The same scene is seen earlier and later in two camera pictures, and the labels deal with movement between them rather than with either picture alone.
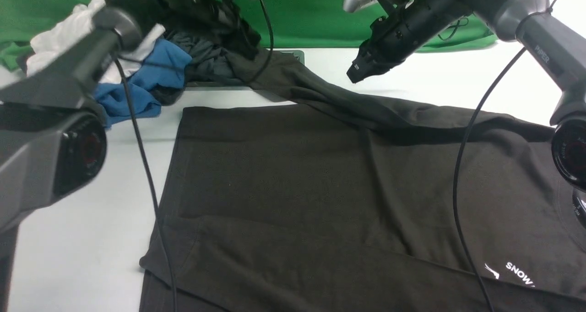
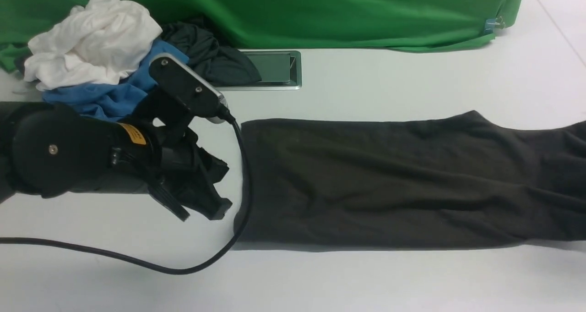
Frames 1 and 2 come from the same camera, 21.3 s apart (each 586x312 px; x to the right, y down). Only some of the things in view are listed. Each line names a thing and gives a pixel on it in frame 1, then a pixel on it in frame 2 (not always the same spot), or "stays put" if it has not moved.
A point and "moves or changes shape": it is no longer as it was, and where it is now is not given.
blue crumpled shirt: [163, 64] stays put
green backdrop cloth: [298, 15] stays put
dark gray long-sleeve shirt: [343, 200] moves or changes shape
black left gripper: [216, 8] to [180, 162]
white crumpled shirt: [70, 25] stays put
